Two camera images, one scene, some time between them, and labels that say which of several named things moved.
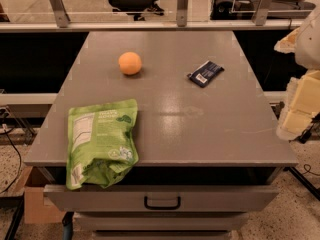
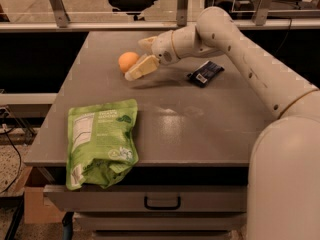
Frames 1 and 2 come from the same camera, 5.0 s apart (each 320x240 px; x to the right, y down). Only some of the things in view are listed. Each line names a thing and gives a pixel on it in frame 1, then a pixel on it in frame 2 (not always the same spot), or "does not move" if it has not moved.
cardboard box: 35,210 does not move
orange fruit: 130,63 does not move
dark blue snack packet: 207,72 does not move
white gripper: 309,42 to 163,48
